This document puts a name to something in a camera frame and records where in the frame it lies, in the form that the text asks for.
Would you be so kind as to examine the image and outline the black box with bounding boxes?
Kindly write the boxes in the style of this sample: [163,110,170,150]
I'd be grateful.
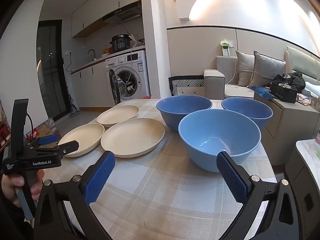
[269,81,298,103]

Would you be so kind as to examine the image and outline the green white wall device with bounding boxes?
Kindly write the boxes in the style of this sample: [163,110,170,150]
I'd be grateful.
[219,39,232,57]

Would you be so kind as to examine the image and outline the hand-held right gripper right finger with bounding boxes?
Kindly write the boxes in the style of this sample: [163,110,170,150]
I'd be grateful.
[216,151,302,240]

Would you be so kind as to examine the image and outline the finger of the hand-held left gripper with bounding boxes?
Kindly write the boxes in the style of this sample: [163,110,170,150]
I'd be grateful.
[29,134,59,147]
[34,140,79,156]

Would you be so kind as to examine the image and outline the white kitchen base cabinet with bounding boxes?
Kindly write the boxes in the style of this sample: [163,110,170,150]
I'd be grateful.
[70,46,146,109]

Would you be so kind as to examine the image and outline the silver range hood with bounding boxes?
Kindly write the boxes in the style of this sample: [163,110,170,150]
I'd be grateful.
[102,1,142,22]

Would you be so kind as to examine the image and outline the black framed glass door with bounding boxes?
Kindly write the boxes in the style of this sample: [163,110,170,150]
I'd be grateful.
[37,19,69,122]

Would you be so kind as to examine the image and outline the beige padded headboard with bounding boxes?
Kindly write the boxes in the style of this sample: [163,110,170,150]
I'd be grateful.
[285,46,320,80]

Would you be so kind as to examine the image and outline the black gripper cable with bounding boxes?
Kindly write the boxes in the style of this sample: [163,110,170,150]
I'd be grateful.
[26,113,35,137]

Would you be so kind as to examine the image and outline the white cable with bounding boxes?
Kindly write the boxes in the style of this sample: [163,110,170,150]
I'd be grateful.
[226,55,238,88]

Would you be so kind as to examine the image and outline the blue ceramic bowl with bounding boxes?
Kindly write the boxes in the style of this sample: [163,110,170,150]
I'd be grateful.
[221,97,273,130]
[156,95,213,133]
[178,109,262,173]

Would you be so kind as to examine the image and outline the marble top side table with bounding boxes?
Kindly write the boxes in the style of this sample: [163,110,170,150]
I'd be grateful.
[285,139,320,240]

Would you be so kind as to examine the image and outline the beige checked tablecloth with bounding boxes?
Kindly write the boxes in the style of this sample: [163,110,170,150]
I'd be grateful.
[44,97,278,240]

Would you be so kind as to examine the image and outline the floor mop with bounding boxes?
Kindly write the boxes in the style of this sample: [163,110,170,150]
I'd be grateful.
[69,95,80,118]

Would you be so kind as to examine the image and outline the dark clothing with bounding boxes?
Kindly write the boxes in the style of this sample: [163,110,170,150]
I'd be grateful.
[272,72,306,90]

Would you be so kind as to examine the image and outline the white upper kitchen cabinets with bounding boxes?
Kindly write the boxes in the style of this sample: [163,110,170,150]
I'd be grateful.
[72,0,142,38]

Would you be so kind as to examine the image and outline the black pressure cooker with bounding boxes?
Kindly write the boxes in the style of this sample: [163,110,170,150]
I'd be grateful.
[111,34,132,53]

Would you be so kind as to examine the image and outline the cardboard box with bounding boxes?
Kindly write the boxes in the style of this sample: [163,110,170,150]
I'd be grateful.
[34,119,60,138]

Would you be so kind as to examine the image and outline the white washing machine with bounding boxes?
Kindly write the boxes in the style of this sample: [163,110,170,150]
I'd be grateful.
[105,50,150,105]

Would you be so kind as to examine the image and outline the black white patterned bag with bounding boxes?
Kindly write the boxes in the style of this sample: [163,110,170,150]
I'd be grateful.
[169,75,205,97]

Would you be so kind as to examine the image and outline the beige side cabinet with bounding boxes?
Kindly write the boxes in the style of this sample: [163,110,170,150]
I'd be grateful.
[254,92,320,167]

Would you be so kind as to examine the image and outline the beige sofa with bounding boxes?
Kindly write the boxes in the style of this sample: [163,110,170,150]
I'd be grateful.
[204,55,320,100]

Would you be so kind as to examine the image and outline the cream plate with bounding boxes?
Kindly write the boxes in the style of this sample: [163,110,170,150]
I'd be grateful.
[96,105,140,128]
[58,123,105,158]
[100,117,165,158]

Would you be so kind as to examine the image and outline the grey cushion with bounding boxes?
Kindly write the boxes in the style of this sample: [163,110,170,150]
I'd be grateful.
[249,51,286,88]
[235,50,255,87]

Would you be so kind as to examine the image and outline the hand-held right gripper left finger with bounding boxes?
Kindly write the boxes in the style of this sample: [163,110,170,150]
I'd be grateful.
[34,150,116,240]

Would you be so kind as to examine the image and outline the person's left hand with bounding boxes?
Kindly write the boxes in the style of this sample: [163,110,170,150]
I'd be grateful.
[1,169,46,208]

